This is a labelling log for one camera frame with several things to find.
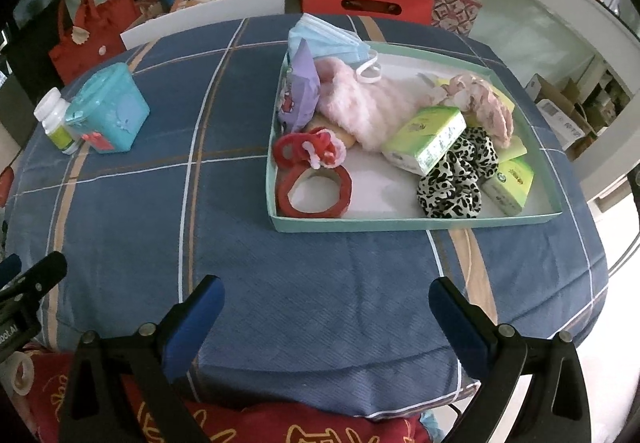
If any pink scrunchie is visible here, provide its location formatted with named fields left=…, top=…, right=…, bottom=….
left=432, top=73, right=516, bottom=149

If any white pill bottle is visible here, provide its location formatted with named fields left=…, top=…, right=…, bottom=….
left=33, top=87, right=83, bottom=156

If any blue face mask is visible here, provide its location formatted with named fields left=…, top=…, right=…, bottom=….
left=287, top=14, right=383, bottom=84

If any patterned gift bag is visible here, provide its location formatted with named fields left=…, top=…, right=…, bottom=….
left=404, top=0, right=483, bottom=39

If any leopard print scrunchie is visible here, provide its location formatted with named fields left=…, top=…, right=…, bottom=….
left=416, top=126, right=501, bottom=220

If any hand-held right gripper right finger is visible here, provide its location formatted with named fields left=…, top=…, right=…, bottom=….
left=428, top=276, right=593, bottom=443

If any green tissue packet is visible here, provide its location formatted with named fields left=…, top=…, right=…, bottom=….
left=382, top=106, right=467, bottom=176
left=481, top=157, right=537, bottom=217

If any teal plastic box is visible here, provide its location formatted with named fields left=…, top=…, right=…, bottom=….
left=65, top=62, right=151, bottom=155

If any red tape roll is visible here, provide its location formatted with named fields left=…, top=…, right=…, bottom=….
left=276, top=162, right=353, bottom=219

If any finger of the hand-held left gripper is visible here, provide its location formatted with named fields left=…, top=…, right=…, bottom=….
left=0, top=253, right=23, bottom=289
left=12, top=251, right=68, bottom=296

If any black appliance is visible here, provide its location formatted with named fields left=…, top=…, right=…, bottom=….
left=0, top=0, right=66, bottom=91

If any beige round powder puff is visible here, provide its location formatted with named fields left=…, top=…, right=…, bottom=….
left=305, top=123, right=358, bottom=151

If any red tote bag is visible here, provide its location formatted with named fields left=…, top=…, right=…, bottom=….
left=48, top=0, right=143, bottom=86

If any red and white scrunchie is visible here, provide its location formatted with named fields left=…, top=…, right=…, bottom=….
left=272, top=127, right=348, bottom=171

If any green tray box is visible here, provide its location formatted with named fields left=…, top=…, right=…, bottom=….
left=265, top=40, right=563, bottom=234

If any red floral cloth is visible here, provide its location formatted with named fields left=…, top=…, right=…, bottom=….
left=20, top=348, right=431, bottom=443

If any purple packet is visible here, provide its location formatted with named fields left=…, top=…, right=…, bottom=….
left=277, top=43, right=322, bottom=134

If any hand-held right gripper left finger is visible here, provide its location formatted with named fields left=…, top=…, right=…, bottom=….
left=57, top=274, right=226, bottom=443

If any pink fluffy cloth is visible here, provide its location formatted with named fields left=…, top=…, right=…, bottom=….
left=312, top=58, right=446, bottom=154

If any white board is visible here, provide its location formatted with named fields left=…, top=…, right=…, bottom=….
left=120, top=0, right=286, bottom=51

